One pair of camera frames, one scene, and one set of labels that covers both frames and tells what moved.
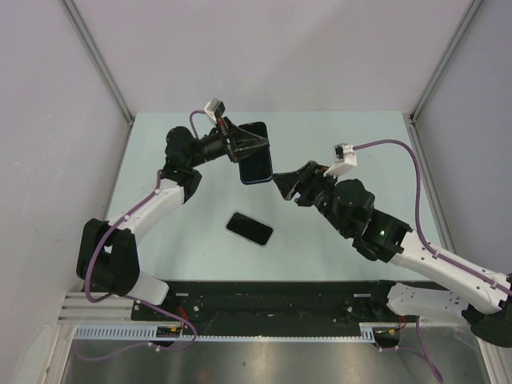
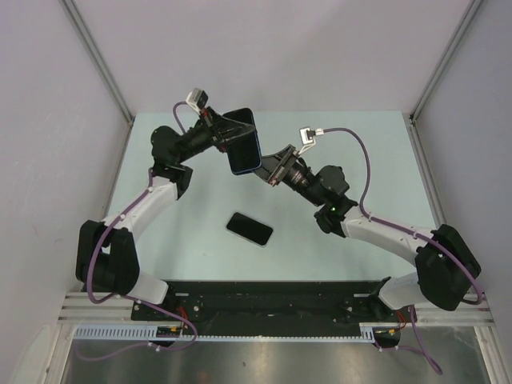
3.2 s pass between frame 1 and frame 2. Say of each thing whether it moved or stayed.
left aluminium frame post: stayed
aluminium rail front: stayed
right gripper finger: moved
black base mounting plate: stayed
